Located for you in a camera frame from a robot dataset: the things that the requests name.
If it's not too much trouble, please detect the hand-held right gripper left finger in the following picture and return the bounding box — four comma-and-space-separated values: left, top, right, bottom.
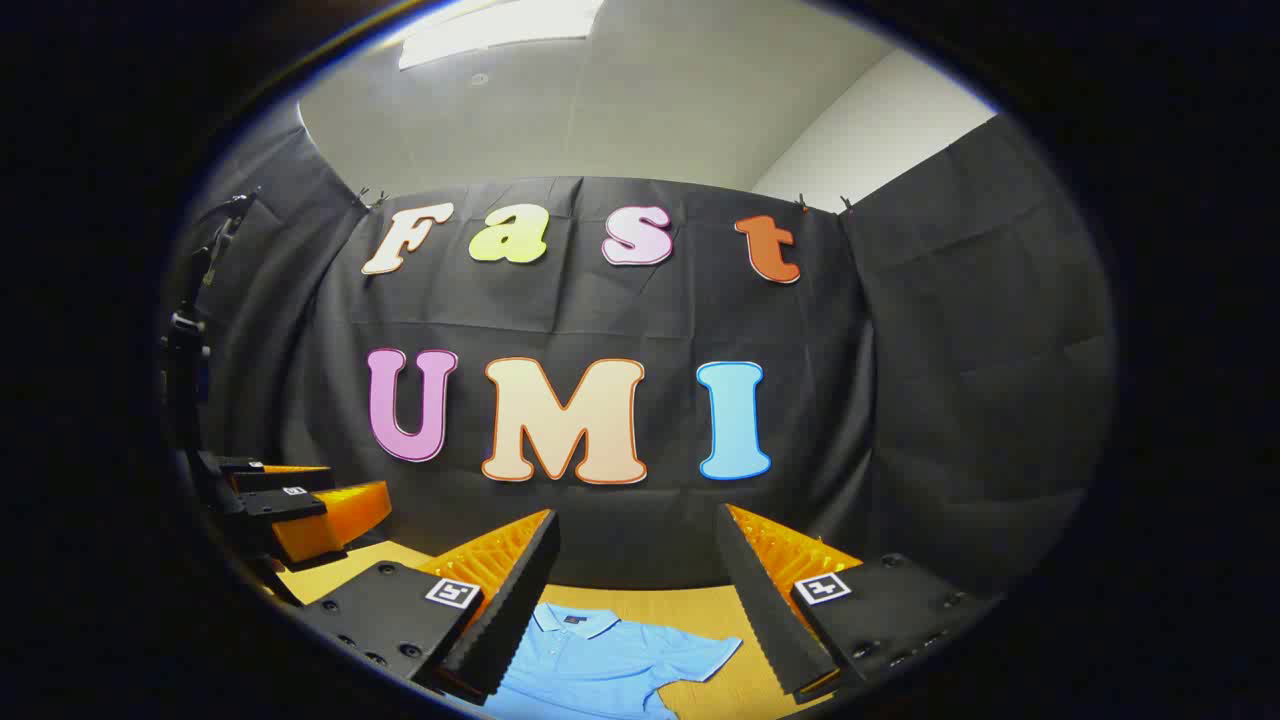
298, 508, 561, 701

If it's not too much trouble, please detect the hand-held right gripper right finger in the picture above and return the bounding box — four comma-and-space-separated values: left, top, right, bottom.
713, 503, 1003, 701

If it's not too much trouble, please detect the light blue T-shirt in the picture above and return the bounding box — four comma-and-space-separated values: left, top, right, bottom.
485, 603, 743, 720

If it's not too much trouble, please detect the black backdrop cloth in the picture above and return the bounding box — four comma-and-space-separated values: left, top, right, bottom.
165, 100, 1119, 601

